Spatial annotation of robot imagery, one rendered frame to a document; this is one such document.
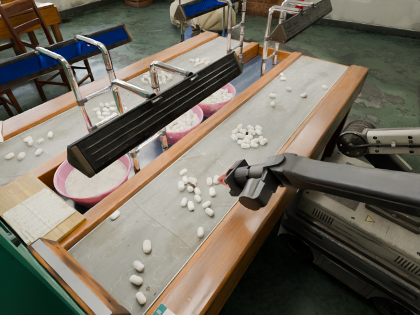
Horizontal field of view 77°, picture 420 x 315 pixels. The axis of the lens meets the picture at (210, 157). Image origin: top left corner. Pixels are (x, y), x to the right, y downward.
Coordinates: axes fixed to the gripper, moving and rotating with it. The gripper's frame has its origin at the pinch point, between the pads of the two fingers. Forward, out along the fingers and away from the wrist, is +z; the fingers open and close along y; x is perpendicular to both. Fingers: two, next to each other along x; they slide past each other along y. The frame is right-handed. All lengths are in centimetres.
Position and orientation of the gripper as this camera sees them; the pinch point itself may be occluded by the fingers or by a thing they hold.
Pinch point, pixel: (220, 180)
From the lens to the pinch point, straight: 83.9
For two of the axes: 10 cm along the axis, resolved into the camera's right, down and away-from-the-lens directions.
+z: -6.3, 1.6, 7.6
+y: -5.8, 5.5, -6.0
